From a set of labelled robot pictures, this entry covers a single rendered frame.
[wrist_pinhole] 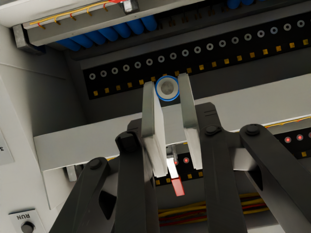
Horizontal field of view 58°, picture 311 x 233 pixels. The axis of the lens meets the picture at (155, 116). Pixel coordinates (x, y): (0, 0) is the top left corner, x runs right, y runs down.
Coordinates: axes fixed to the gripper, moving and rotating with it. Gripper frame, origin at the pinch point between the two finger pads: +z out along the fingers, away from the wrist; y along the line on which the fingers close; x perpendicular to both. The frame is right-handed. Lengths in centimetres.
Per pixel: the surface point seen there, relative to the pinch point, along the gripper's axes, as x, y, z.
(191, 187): -32.9, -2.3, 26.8
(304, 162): -32.1, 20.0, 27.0
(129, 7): 5.0, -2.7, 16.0
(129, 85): -8.5, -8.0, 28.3
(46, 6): 7.2, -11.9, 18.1
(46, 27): 4.8, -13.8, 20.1
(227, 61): -8.5, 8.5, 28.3
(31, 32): 4.8, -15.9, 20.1
